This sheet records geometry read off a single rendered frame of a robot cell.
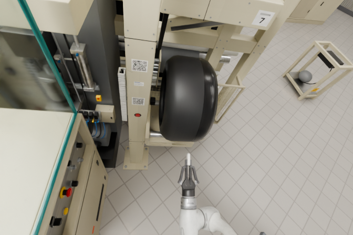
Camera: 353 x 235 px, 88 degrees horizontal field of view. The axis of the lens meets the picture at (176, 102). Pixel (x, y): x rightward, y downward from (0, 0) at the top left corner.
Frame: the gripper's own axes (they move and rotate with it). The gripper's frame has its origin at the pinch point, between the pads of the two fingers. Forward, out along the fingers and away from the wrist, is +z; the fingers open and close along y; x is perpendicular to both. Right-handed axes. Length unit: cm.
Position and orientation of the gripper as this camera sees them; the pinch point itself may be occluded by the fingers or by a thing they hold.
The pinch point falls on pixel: (188, 159)
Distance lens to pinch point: 117.4
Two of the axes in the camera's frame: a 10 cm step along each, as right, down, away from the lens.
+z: 0.2, -9.4, 3.5
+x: -1.9, 3.4, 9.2
